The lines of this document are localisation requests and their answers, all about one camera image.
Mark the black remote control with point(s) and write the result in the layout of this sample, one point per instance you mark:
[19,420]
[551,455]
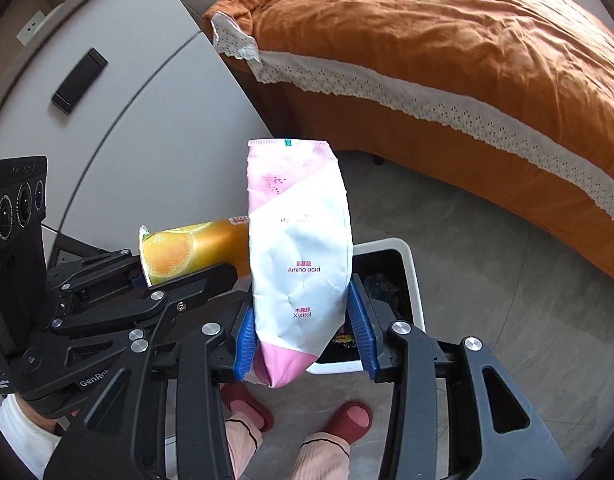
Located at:
[79,80]

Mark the person's left forearm white sleeve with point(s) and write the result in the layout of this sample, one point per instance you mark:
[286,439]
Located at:
[17,435]

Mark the orange bedspread with lace trim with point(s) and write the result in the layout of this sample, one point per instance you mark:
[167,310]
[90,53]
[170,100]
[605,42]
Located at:
[437,60]

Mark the person's left leg pink sock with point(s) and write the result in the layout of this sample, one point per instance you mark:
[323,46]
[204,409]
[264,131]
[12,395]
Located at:
[242,445]

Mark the white and pink pouch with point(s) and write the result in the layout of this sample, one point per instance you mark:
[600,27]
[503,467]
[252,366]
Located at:
[302,240]

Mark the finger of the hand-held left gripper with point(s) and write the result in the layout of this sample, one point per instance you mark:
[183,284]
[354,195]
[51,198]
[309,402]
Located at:
[187,287]
[102,267]

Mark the white wall socket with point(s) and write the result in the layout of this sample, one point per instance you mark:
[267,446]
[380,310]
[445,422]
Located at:
[31,26]

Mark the bedside cabinet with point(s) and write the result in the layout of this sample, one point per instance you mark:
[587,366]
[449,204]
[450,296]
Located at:
[162,110]

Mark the red slipper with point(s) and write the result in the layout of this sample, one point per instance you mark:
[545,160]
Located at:
[352,417]
[247,405]

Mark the white waste bin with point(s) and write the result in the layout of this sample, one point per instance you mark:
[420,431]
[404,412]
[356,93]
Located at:
[387,260]

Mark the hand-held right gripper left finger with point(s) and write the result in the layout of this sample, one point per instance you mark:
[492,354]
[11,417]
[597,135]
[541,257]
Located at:
[244,342]

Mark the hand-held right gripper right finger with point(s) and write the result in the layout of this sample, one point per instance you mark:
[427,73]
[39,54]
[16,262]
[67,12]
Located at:
[362,330]

